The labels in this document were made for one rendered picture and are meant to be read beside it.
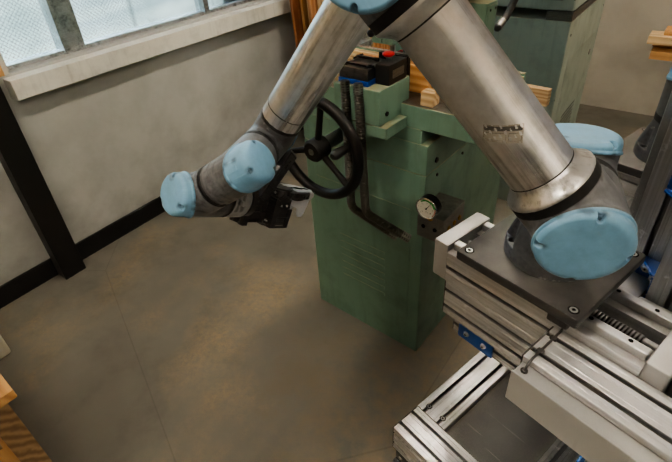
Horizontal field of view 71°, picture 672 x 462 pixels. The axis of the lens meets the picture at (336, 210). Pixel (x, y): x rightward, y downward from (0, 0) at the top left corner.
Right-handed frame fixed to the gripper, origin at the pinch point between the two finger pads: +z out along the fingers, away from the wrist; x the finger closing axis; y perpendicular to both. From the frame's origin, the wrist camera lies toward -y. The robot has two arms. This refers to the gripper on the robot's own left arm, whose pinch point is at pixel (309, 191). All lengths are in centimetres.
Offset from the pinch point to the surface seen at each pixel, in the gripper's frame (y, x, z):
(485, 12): -55, 7, 43
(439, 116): -24.3, 12.6, 24.8
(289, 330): 63, -31, 53
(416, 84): -31.1, 0.9, 30.2
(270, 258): 51, -68, 74
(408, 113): -23.2, 3.9, 25.3
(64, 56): -9, -144, 9
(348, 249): 24, -17, 52
